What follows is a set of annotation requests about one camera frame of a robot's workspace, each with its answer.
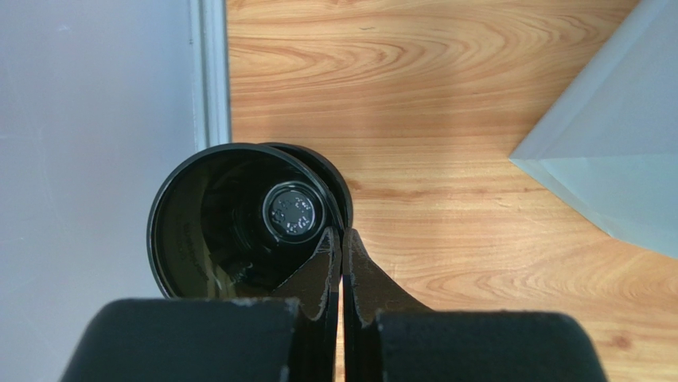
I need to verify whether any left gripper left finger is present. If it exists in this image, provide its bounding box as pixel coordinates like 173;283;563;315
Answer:
273;227;341;381

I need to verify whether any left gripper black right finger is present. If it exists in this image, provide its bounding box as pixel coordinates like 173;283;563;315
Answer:
342;228;432;381

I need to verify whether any translucent dark plastic cup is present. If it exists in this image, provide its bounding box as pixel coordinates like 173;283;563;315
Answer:
146;143;347;298

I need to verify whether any white paper bag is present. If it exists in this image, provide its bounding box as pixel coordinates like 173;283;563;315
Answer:
510;1;677;258

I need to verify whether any black coffee cup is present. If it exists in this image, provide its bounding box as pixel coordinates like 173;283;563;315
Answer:
264;142;354;228

